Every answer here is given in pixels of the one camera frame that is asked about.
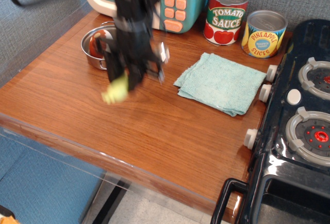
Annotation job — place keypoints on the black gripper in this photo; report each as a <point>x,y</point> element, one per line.
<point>129,33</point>

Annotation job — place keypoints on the yellow handled metal spoon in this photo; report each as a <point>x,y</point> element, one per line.
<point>153,59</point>

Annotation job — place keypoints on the silver metal pot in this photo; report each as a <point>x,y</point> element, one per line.
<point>88,44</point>

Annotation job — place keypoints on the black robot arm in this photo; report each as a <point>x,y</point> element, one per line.
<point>135,9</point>

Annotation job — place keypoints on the plush brown mushroom toy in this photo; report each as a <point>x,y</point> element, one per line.
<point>93,48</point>

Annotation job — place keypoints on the folded teal cloth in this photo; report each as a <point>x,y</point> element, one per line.
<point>221,84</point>

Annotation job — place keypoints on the tomato sauce can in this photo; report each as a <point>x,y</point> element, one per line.
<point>223,20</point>

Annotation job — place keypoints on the pineapple slices can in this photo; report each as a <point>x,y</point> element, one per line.
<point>263,34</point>

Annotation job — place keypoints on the orange plush toy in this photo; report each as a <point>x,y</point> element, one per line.
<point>7,216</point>

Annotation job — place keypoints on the black toy stove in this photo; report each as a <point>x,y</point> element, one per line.
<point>289,167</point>

